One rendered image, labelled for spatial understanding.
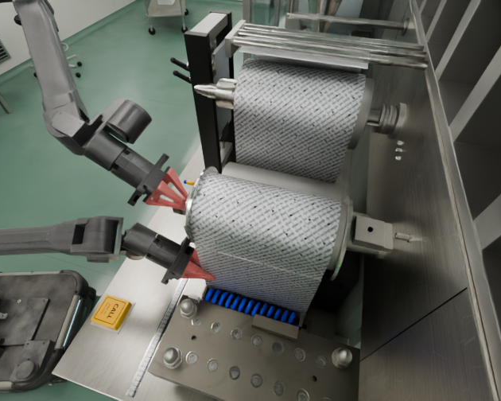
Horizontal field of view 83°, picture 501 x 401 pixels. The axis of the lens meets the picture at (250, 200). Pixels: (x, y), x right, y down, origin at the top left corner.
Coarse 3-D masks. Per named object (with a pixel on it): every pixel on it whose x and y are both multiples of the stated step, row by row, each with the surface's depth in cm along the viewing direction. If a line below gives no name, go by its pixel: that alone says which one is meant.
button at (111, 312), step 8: (112, 296) 75; (104, 304) 74; (112, 304) 74; (120, 304) 74; (128, 304) 74; (96, 312) 72; (104, 312) 72; (112, 312) 72; (120, 312) 72; (96, 320) 71; (104, 320) 71; (112, 320) 71; (120, 320) 72; (112, 328) 71
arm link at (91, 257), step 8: (96, 216) 55; (104, 216) 56; (112, 216) 56; (120, 224) 56; (120, 232) 56; (120, 240) 55; (120, 248) 60; (88, 256) 53; (96, 256) 53; (104, 256) 53; (112, 256) 54; (128, 256) 64; (136, 256) 61; (144, 256) 65
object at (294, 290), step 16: (208, 256) 55; (224, 256) 53; (208, 272) 60; (224, 272) 58; (240, 272) 56; (256, 272) 54; (272, 272) 52; (288, 272) 50; (224, 288) 65; (240, 288) 62; (256, 288) 59; (272, 288) 57; (288, 288) 55; (304, 288) 53; (272, 304) 64; (288, 304) 61; (304, 304) 58
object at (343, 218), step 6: (342, 204) 48; (186, 210) 48; (342, 210) 46; (342, 216) 45; (342, 222) 44; (342, 228) 44; (336, 234) 44; (342, 234) 43; (336, 240) 43; (342, 240) 43; (336, 246) 44; (336, 252) 44; (330, 258) 44; (336, 258) 44; (330, 264) 45; (330, 270) 48
